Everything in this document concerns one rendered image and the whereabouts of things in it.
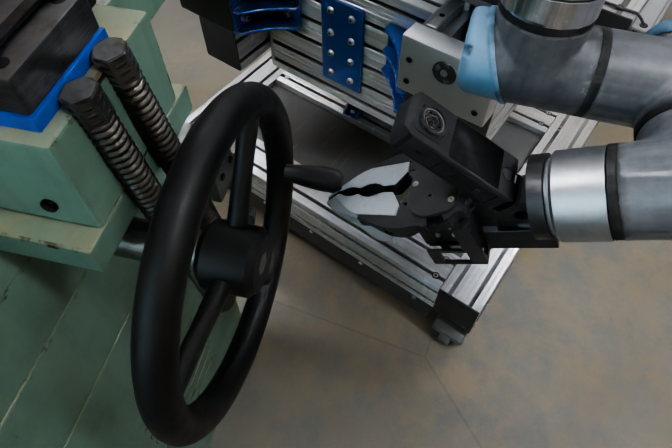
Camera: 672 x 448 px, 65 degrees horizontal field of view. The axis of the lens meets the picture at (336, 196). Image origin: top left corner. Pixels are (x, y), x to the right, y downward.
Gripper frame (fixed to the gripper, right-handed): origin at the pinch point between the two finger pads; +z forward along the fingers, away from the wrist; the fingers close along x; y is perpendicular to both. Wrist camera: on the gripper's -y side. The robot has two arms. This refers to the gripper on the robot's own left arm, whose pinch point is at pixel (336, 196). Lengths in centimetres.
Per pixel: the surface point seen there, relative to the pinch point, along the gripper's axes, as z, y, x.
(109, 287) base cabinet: 25.2, -1.7, -12.2
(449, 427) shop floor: 15, 79, -1
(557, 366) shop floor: -3, 90, 19
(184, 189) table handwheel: -4.9, -18.7, -14.0
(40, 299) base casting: 20.0, -10.2, -17.9
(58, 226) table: 9.3, -17.3, -15.1
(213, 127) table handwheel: -4.7, -18.9, -9.2
